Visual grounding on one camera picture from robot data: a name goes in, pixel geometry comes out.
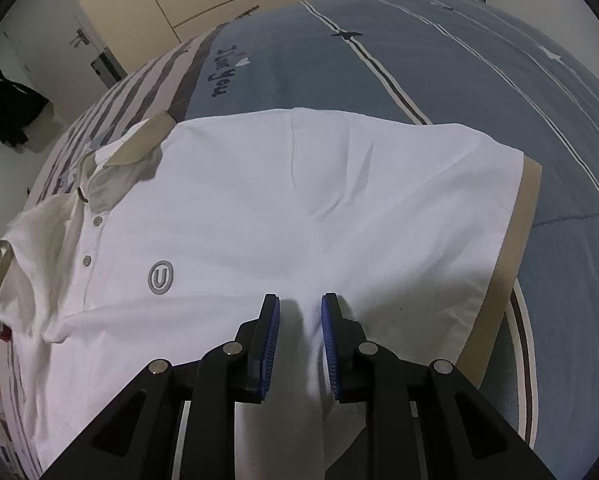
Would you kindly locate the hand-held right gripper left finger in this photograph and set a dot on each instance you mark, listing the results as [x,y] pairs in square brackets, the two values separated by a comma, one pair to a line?
[272,340]

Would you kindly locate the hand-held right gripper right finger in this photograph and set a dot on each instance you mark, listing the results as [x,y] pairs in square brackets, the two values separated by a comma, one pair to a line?
[329,340]

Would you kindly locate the white polo shirt beige trim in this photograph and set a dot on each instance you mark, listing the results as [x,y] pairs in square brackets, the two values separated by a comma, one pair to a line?
[279,210]

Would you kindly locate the black bag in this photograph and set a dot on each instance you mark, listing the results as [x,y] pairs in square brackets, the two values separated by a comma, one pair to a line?
[9,105]

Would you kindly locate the white door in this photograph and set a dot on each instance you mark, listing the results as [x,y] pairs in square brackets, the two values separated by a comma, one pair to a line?
[49,45]

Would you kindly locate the grey box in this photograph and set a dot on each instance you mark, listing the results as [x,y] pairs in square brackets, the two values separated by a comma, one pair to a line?
[106,67]

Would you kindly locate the blue and striped bedsheet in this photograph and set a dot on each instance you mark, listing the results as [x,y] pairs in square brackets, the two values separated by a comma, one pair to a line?
[454,85]

